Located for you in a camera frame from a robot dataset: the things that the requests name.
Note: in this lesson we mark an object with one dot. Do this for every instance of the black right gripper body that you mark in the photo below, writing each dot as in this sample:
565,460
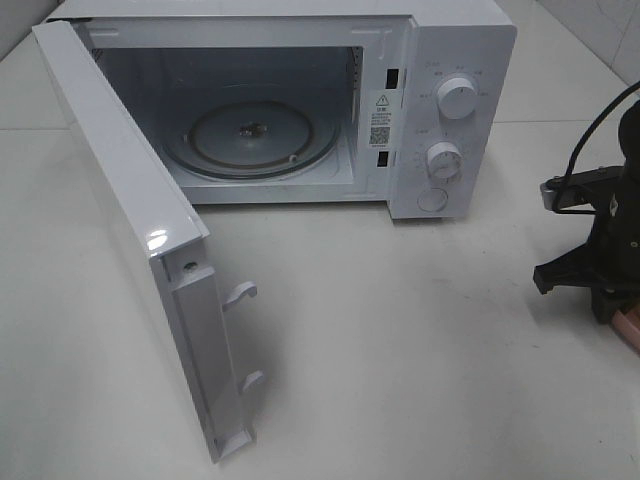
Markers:
614,238

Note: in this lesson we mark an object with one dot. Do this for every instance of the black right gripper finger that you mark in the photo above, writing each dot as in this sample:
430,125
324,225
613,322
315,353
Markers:
582,267
605,303

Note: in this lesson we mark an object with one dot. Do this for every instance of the pink round plate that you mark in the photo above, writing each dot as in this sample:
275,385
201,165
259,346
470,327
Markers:
627,325

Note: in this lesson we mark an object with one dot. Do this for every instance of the round white door-release button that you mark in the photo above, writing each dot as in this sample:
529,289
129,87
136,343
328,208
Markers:
432,200

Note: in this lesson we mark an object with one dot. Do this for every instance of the white microwave door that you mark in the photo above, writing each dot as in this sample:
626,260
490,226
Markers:
160,238

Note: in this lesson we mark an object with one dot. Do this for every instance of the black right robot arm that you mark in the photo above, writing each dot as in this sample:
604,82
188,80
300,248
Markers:
628,137

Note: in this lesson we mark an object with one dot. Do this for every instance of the lower white timer knob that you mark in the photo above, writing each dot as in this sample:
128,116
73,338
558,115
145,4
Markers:
444,160

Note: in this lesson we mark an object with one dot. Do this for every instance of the upper white power knob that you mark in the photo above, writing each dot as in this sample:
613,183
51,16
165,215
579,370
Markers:
457,96

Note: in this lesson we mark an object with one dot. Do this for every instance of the white microwave oven body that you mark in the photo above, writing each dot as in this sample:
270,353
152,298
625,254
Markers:
171,60

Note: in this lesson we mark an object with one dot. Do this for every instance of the white warning sticker QR code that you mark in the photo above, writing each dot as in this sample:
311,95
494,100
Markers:
382,107

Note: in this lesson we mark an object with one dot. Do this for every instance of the glass microwave turntable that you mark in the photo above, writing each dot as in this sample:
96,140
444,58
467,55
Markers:
253,140

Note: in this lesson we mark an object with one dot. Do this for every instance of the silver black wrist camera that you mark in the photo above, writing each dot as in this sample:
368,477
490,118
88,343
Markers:
587,192

